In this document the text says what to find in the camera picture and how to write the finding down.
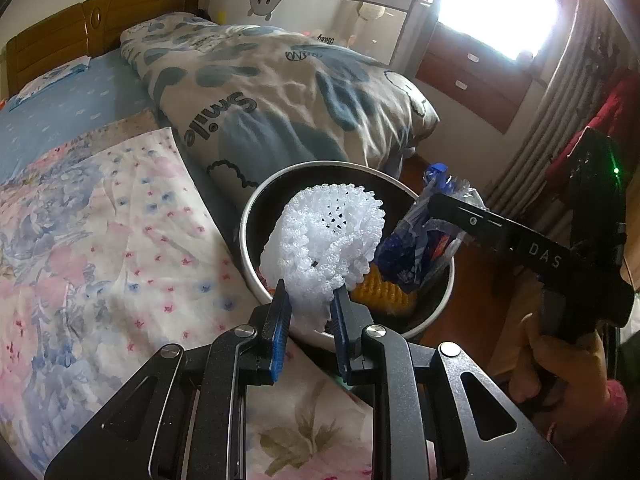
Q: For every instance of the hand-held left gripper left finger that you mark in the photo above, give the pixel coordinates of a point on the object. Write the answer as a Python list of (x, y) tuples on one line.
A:
[(277, 332)]

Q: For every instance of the floral pink bed sheet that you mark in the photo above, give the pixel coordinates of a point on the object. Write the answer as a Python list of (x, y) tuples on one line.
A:
[(110, 260)]

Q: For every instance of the grey bed guard rail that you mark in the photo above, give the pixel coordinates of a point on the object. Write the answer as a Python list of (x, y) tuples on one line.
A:
[(310, 15)]

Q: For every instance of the round white waste bin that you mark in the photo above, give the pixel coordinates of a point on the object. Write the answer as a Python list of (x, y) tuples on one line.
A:
[(265, 195)]

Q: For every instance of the blue plastic wrapper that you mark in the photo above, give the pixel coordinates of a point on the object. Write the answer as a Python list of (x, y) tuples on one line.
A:
[(405, 260)]

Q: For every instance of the white foam fruit net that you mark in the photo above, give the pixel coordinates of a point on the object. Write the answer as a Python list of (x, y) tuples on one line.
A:
[(320, 250)]

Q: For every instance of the blue patterned quilt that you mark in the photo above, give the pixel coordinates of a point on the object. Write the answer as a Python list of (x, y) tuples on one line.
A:
[(280, 95)]

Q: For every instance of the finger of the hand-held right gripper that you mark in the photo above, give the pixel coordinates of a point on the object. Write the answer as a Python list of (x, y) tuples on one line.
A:
[(500, 237)]

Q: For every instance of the wooden drawer cabinet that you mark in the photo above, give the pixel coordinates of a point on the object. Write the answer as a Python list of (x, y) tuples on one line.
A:
[(475, 82)]

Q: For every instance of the person's right hand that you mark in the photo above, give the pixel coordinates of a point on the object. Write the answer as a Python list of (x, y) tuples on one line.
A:
[(565, 370)]

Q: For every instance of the red clothing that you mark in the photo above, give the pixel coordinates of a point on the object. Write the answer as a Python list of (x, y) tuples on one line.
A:
[(605, 110)]

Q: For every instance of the orange foam fruit net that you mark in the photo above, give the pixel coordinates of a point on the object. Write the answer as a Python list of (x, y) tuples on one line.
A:
[(385, 292)]

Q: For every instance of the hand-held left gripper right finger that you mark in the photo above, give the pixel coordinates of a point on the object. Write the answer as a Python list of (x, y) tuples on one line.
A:
[(342, 332)]

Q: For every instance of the wooden headboard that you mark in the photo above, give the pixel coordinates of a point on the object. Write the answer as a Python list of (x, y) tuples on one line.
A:
[(125, 15)]

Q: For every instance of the blue bed sheet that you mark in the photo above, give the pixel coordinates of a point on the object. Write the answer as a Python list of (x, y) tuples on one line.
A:
[(75, 110)]

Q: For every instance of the striped curtain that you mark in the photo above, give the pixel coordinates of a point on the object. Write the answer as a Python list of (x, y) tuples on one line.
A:
[(550, 110)]

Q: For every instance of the blue and white pillow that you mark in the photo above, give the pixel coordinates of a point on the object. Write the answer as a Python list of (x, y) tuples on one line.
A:
[(50, 80)]

